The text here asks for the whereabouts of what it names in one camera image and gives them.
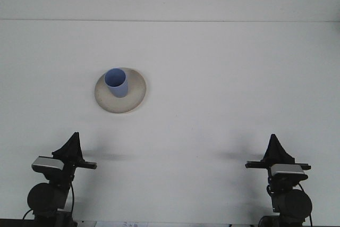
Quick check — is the pale round plate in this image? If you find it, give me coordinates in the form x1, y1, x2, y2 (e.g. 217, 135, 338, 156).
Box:
94, 66, 148, 114

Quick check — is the thin black cable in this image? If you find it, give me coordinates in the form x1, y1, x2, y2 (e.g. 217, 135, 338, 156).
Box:
296, 181, 315, 225
69, 183, 75, 213
22, 209, 35, 221

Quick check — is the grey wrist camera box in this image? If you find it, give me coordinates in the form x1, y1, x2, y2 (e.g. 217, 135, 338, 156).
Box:
31, 157, 65, 172
268, 163, 305, 176

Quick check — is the pale blue cup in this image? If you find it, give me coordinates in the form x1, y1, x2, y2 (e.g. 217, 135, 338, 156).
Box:
104, 68, 130, 99

